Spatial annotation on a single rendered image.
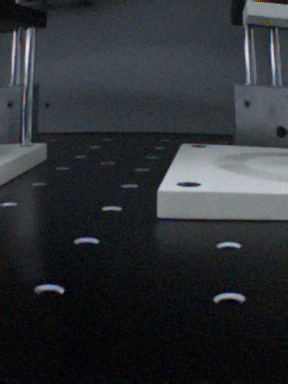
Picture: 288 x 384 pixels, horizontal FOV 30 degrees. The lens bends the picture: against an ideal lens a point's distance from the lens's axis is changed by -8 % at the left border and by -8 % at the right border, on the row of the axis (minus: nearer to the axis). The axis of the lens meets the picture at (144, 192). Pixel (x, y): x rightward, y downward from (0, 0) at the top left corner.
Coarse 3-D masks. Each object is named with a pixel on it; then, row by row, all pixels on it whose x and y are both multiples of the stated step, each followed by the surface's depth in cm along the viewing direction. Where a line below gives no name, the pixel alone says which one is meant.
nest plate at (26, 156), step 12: (12, 144) 39; (24, 144) 38; (36, 144) 38; (0, 156) 33; (12, 156) 33; (24, 156) 34; (36, 156) 37; (0, 168) 30; (12, 168) 32; (24, 168) 34; (0, 180) 30
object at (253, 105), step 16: (240, 96) 41; (256, 96) 41; (272, 96) 40; (240, 112) 41; (256, 112) 41; (272, 112) 41; (240, 128) 41; (256, 128) 41; (272, 128) 41; (240, 144) 42; (256, 144) 41; (272, 144) 41
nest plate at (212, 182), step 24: (192, 144) 37; (192, 168) 28; (216, 168) 28; (240, 168) 28; (264, 168) 28; (168, 192) 23; (192, 192) 23; (216, 192) 23; (240, 192) 23; (264, 192) 23; (168, 216) 23; (192, 216) 23; (216, 216) 23; (240, 216) 23; (264, 216) 23
